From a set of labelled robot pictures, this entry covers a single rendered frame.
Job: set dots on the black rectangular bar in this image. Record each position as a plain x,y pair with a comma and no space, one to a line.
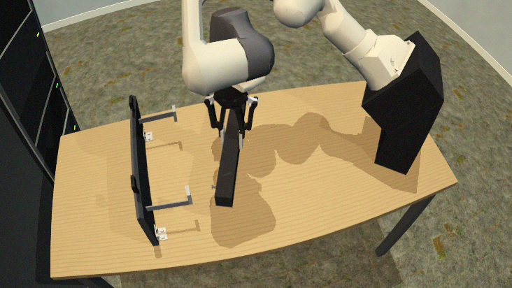
224,193

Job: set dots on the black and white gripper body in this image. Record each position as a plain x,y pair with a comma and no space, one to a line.
230,94

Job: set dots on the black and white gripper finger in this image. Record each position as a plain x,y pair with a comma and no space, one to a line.
252,102
209,102

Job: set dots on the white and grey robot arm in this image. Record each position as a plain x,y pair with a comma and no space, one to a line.
238,56

